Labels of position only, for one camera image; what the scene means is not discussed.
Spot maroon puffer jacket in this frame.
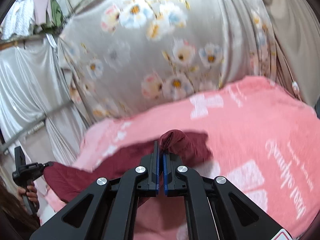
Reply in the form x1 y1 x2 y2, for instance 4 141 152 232
43 129 213 203

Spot hanging clothes on rack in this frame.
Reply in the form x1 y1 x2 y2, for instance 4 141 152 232
1 0 65 41

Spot person's left hand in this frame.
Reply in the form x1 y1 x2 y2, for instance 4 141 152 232
17 182 40 211

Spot silver satin curtain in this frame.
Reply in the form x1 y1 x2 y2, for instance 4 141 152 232
1 37 86 165

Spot pink fleece blanket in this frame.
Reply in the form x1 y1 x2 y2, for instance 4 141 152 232
39 75 320 240

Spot grey floral sheet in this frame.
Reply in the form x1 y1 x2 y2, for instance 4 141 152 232
58 0 277 121

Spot white cord switch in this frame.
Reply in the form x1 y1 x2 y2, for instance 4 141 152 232
292 81 300 97

